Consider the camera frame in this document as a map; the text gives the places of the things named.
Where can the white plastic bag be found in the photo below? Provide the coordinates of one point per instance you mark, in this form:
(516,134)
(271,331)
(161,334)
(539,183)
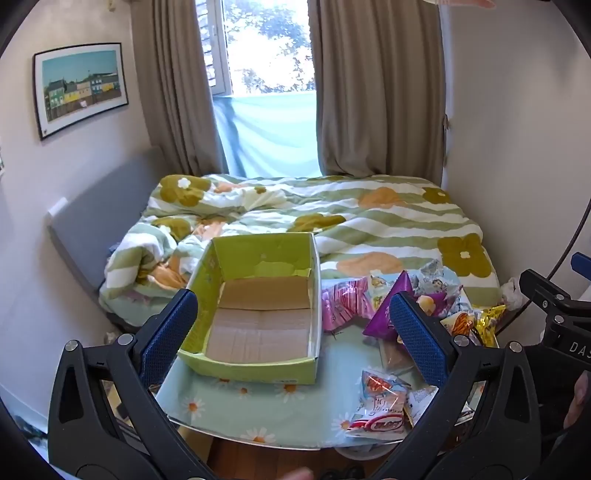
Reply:
(512,290)

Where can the orange snack packet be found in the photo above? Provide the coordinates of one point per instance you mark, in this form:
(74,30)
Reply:
(461,323)

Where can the clear packet orange print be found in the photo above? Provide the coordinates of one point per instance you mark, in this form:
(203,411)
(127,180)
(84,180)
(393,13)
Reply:
(383,385)

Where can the white blue snack packet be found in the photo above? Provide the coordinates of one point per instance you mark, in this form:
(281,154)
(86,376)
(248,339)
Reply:
(420,399)

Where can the grey white snack packet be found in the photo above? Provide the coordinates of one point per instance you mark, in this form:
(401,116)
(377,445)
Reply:
(438,281)

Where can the grey padded headboard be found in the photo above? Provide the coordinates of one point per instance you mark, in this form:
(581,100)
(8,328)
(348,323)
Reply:
(101,207)

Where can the striped floral duvet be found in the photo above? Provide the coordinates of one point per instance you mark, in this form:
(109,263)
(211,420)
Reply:
(369,217)

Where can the green cardboard box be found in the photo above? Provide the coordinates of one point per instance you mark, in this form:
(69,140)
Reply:
(258,332)

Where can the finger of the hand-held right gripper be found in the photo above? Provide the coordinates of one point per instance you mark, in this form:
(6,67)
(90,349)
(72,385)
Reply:
(540,288)
(581,266)

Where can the green cartoon snack packet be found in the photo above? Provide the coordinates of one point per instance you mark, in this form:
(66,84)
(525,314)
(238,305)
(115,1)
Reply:
(378,295)

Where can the purple snack packet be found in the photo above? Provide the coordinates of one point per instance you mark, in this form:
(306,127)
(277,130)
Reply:
(378,323)

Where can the window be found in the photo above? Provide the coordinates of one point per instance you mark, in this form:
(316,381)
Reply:
(263,46)

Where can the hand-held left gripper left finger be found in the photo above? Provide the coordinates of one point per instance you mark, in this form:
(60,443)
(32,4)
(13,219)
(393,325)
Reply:
(171,332)

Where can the person's right hand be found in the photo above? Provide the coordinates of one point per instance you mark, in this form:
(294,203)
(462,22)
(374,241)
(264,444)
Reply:
(579,401)

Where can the framed houses picture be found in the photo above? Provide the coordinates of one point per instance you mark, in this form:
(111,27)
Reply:
(81,87)

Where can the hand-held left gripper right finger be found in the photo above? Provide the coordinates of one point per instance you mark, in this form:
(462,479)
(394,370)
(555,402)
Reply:
(418,337)

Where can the translucent cake packet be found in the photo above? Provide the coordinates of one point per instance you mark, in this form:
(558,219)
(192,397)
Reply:
(392,357)

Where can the red white snack packet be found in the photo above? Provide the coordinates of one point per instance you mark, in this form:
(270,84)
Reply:
(378,424)

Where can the beige curtain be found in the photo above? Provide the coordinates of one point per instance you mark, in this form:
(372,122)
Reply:
(175,83)
(374,83)

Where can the teal sheer cloth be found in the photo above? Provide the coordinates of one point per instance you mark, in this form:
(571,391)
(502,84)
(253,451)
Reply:
(268,134)

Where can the pink striped snack packet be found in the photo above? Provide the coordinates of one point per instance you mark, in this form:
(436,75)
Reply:
(344,304)

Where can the yellow snack packet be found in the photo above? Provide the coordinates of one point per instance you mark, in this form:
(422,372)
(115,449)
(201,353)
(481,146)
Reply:
(489,318)

